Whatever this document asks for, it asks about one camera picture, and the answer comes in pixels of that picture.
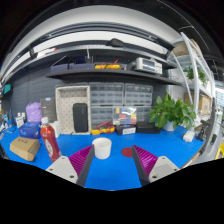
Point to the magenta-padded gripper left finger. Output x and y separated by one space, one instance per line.
63 168

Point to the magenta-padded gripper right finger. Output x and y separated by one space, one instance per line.
161 166

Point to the red drink bottle white cap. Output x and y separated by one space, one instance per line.
50 140

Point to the flat round red coaster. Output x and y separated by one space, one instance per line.
126 152

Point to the white power adapter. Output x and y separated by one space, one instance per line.
188 136

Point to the flat black case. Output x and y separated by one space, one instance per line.
145 127

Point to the white cup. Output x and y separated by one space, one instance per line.
101 148

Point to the brown cardboard box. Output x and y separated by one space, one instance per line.
24 148

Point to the black box with white label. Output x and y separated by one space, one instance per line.
126 130

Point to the blue cardboard box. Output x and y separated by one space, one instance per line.
29 130

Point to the green potted plant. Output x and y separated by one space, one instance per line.
170 111

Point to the white perforated tray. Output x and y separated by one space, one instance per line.
65 111

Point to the grey small-parts drawer cabinet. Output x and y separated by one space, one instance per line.
106 94
138 94
101 115
144 112

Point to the yellow multimeter with red leads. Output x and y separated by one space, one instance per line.
106 128

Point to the dark grey flat box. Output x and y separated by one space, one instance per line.
48 108

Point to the clear organizer box colourful parts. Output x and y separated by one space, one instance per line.
124 116

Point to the purple plastic bag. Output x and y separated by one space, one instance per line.
34 111

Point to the white shelf unit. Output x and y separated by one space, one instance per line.
196 76

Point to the white bench instrument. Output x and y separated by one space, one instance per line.
148 65

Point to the yellow tool with red leads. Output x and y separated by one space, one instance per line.
107 66

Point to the black overhead lamp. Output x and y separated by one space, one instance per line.
115 43

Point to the black wall shelf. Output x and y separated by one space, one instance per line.
110 74

